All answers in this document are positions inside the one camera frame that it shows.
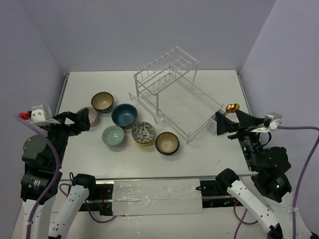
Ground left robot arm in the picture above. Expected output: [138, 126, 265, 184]
[16, 105, 97, 239]

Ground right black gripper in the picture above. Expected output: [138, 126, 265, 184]
[214, 107, 263, 169]

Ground red patterned white bowl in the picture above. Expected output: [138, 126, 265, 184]
[77, 107, 98, 127]

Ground clear taped plastic sheet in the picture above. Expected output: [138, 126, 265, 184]
[112, 179, 203, 216]

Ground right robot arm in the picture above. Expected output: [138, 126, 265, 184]
[215, 110, 318, 239]

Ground beige bowl dark exterior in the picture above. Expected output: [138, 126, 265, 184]
[155, 132, 180, 155]

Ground white wire dish rack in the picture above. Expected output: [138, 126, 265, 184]
[129, 46, 223, 142]

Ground beige bowl black rim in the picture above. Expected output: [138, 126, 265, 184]
[91, 92, 114, 114]

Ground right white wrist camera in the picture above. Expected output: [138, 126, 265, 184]
[252, 112, 282, 133]

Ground white slotted spatula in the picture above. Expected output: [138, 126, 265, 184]
[207, 118, 217, 134]

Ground leaf patterned bowl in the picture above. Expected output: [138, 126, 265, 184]
[131, 121, 156, 143]

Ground yellow bowl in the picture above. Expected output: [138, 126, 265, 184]
[135, 140, 153, 146]

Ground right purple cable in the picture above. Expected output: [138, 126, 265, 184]
[233, 125, 319, 239]

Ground black mounting rail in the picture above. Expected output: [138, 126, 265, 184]
[80, 179, 240, 216]

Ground dark blue ceramic bowl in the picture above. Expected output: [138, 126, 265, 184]
[111, 104, 138, 129]

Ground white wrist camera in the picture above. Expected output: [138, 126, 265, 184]
[18, 105, 60, 126]
[252, 112, 282, 133]

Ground gold metal spoon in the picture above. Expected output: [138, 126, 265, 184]
[223, 104, 240, 116]

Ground light green ceramic bowl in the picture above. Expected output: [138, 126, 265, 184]
[102, 125, 125, 146]

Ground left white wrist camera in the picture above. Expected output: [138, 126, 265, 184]
[18, 105, 60, 126]

